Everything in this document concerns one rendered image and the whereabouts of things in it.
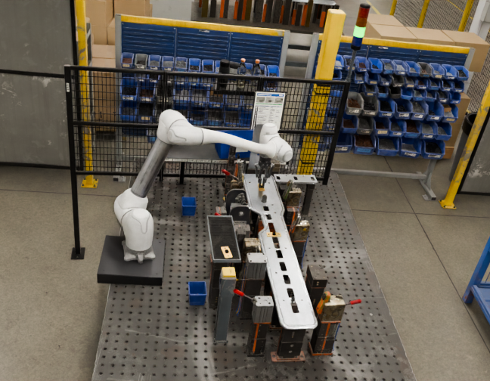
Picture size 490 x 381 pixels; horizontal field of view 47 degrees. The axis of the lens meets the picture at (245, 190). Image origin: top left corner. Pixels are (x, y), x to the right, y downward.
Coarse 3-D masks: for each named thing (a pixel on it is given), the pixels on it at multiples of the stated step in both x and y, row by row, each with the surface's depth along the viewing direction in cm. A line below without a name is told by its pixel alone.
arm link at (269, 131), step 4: (264, 124) 341; (268, 124) 339; (272, 124) 340; (264, 128) 338; (268, 128) 337; (272, 128) 337; (276, 128) 339; (264, 132) 338; (268, 132) 337; (272, 132) 337; (276, 132) 339; (260, 136) 342; (264, 136) 338; (268, 136) 337; (272, 136) 336; (276, 136) 336; (260, 140) 343; (264, 140) 339; (268, 140) 336
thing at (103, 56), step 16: (96, 48) 610; (112, 48) 615; (96, 64) 573; (112, 64) 579; (96, 80) 561; (112, 80) 563; (96, 96) 570; (112, 96) 573; (96, 112) 580; (112, 112) 583; (96, 128) 591
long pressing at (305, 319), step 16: (272, 176) 381; (256, 192) 362; (272, 192) 364; (256, 208) 347; (272, 208) 349; (272, 240) 322; (288, 240) 323; (272, 256) 310; (288, 256) 311; (272, 272) 299; (288, 272) 300; (272, 288) 288; (288, 288) 290; (304, 288) 292; (288, 304) 280; (304, 304) 281; (288, 320) 271; (304, 320) 272
